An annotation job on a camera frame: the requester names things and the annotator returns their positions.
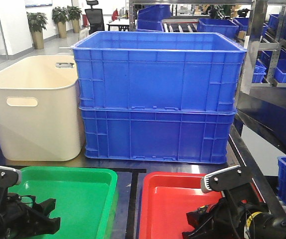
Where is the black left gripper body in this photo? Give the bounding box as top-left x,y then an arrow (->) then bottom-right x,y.
0,188 -> 61,239

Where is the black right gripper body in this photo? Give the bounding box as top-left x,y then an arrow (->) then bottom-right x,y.
182,184 -> 286,239

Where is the red plastic tray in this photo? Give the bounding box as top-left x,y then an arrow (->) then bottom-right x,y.
139,172 -> 222,239

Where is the green plastic tray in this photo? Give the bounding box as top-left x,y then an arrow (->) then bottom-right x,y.
7,166 -> 118,239

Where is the stainless steel shelving rack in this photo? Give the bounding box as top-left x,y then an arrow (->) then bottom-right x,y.
227,0 -> 286,216

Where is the cream plastic tub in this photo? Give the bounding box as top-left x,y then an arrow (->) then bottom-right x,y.
0,55 -> 85,161

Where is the lower blue stacked crate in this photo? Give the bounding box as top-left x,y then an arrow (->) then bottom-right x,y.
81,108 -> 236,164

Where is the blue stacked crate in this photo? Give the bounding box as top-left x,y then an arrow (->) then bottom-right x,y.
72,31 -> 246,112
81,108 -> 236,164

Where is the upper blue stacked crate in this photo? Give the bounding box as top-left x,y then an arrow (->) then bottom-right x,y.
72,31 -> 246,112

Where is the potted plant left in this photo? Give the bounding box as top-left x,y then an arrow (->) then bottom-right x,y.
26,12 -> 47,49

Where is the potted plant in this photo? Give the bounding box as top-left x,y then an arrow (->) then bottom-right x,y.
26,12 -> 47,49
67,6 -> 82,33
52,6 -> 68,38

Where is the potted plant middle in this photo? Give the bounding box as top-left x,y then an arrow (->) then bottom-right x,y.
52,6 -> 68,38

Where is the potted plant right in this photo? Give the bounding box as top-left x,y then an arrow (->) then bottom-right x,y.
67,6 -> 82,33

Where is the black mesh office chair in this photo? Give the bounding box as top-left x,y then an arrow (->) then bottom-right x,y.
85,0 -> 105,34

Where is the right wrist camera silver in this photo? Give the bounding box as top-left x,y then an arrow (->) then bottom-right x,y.
201,165 -> 252,193

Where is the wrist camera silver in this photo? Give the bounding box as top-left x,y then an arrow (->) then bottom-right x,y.
0,166 -> 22,188
201,165 -> 252,193

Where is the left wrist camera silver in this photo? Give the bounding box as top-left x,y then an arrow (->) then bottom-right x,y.
0,166 -> 22,188

